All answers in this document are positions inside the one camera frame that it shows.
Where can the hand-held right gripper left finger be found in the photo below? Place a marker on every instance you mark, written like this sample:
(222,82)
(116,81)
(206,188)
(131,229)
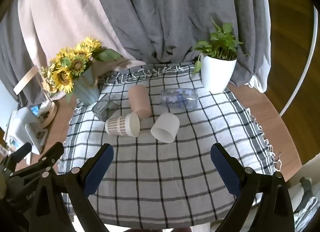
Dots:
(97,172)

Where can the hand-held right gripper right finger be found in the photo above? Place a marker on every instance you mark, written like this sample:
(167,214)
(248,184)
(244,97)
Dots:
(226,172)

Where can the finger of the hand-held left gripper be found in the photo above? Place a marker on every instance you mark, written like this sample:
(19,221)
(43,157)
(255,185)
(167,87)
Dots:
(22,152)
(53,155)

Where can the patterned paper cup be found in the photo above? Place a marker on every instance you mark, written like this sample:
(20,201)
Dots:
(117,125)

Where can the grey square glass cup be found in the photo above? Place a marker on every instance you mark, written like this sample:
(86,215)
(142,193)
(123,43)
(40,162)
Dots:
(102,110)

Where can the white frosted cup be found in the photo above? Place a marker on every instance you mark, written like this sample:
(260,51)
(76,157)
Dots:
(166,127)

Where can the pink cup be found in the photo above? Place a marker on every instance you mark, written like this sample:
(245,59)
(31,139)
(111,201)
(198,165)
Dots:
(138,99)

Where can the white box device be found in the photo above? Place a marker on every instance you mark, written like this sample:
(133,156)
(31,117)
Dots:
(22,125)

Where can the round wooden stand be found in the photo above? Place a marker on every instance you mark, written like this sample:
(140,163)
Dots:
(48,113)

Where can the checked tablecloth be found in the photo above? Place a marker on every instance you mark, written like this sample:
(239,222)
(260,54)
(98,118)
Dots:
(152,177)

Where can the blue-green ribbed vase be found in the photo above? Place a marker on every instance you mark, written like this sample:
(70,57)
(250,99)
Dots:
(86,92)

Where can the beige dried flowers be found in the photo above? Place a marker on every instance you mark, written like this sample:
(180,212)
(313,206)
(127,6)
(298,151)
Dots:
(46,79)

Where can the grey object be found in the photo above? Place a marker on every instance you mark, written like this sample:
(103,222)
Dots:
(306,189)

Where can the clear glass with blue print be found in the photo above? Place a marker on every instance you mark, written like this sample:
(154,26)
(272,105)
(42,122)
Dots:
(178,98)

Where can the light crumpled cloth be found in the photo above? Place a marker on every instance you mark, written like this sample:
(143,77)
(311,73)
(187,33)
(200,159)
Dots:
(308,209)

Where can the white cloth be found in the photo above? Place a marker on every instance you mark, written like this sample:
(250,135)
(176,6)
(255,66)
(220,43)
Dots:
(257,83)

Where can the sunflower bouquet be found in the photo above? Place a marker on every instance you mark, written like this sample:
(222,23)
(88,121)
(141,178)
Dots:
(76,64)

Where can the white ribbed plant pot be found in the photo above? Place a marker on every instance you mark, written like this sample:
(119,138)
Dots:
(217,75)

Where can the green potted plant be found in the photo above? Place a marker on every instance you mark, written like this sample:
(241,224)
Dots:
(220,44)

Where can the white curved tube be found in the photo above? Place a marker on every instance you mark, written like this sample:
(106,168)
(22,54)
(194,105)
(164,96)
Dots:
(309,65)

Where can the pink curtain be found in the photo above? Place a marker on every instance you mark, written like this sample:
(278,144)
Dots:
(62,17)

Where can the grey curtain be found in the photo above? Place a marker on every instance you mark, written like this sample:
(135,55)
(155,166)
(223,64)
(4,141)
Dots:
(165,9)

